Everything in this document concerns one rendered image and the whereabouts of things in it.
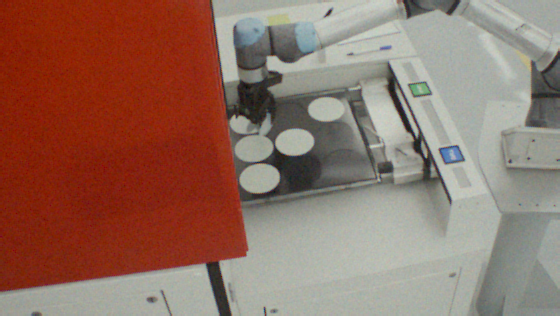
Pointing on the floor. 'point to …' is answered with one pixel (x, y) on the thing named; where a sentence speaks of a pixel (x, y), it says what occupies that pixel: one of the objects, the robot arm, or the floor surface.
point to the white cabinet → (381, 293)
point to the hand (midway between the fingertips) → (263, 129)
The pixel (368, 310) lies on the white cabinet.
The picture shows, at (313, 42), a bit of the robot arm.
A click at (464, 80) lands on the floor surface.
